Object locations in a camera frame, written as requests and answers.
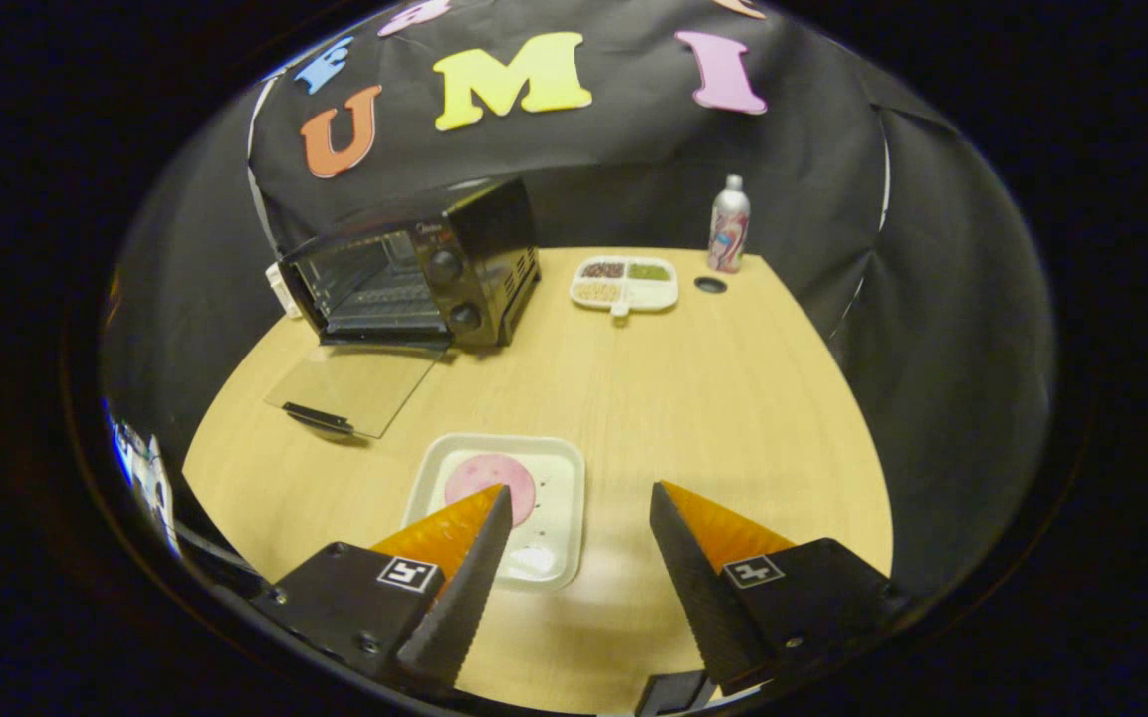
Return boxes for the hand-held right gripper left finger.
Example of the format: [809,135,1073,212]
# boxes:
[253,484,517,690]

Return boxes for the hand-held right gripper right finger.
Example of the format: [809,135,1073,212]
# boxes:
[648,480,911,695]

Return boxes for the pink round ham slice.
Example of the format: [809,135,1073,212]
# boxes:
[444,454,537,527]

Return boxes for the white square plate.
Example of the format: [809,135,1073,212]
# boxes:
[402,433,587,592]

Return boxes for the black electric oven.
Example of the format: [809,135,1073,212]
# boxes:
[263,177,543,441]

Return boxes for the white power strip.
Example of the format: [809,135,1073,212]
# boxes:
[265,261,302,320]

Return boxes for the white compartment tray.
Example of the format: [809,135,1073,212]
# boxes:
[570,255,680,318]

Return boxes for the silver printed spray bottle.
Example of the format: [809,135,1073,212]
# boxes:
[708,175,752,274]

